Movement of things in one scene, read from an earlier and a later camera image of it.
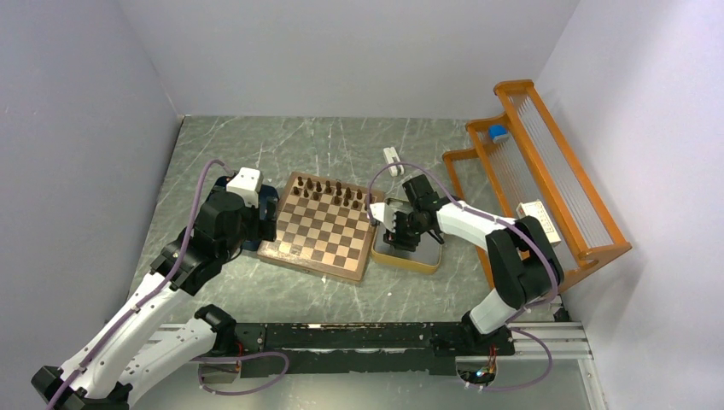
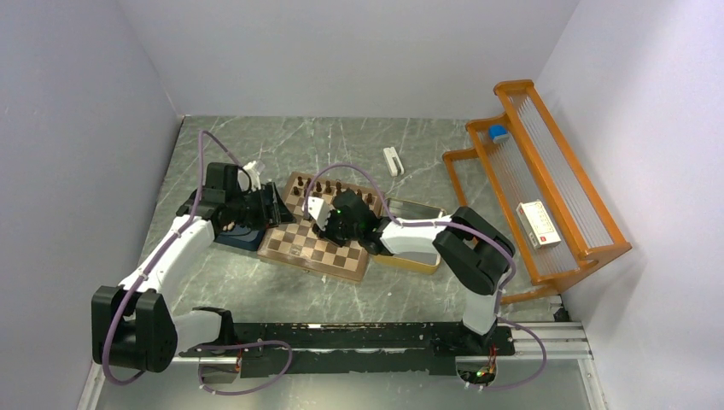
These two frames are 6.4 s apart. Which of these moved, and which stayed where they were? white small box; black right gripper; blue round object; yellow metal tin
Moved: black right gripper
Stayed: yellow metal tin; blue round object; white small box
